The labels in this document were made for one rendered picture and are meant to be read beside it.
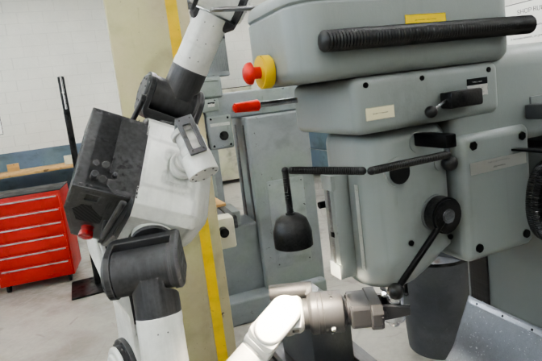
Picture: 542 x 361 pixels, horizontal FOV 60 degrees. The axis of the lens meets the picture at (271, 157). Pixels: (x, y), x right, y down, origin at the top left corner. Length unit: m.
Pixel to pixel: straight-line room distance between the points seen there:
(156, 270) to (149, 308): 0.07
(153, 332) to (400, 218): 0.51
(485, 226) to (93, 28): 9.32
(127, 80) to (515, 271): 1.95
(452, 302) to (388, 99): 2.32
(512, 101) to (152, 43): 1.91
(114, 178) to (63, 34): 8.96
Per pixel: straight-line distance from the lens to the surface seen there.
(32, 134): 9.83
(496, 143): 1.02
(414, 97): 0.88
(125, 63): 2.54
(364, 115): 0.81
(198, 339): 2.88
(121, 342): 1.47
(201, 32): 1.16
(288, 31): 0.79
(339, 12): 0.79
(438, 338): 3.16
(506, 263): 1.34
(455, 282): 3.02
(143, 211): 1.00
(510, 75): 1.06
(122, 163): 1.03
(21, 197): 5.38
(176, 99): 1.17
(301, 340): 1.39
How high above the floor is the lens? 1.72
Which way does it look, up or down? 8 degrees down
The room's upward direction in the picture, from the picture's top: 7 degrees counter-clockwise
